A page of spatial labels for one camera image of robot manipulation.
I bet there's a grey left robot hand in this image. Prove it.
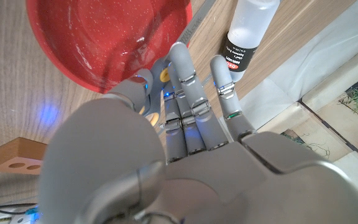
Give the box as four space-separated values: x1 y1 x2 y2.
37 42 358 224

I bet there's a clear squeeze bottle black label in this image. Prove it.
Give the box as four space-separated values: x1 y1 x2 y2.
222 0 281 82

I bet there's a red bowl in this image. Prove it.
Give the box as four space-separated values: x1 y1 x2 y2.
25 0 194 94

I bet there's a brown wooden block with holes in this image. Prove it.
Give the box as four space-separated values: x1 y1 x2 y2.
0 137 48 175

